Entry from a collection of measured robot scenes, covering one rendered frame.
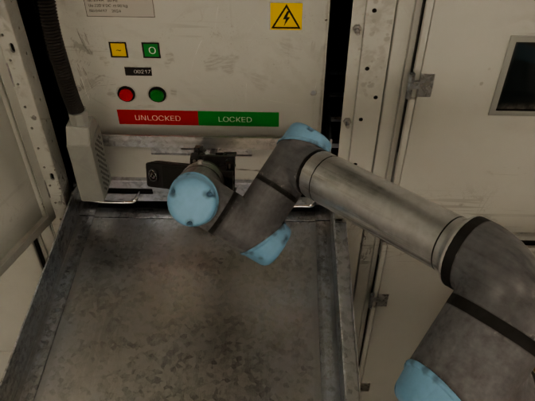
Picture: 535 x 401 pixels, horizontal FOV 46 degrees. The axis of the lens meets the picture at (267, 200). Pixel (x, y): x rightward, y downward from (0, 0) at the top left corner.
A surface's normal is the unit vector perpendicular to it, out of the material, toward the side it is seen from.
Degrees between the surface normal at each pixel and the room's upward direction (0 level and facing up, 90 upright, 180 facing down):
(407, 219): 44
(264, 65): 90
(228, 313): 0
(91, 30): 90
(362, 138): 90
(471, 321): 38
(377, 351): 90
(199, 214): 60
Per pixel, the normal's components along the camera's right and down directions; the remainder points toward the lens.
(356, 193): -0.58, -0.31
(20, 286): -0.03, 0.69
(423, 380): -0.71, -0.44
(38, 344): 0.00, -0.73
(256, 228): 0.18, 0.04
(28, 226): 0.92, 0.26
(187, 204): -0.01, 0.23
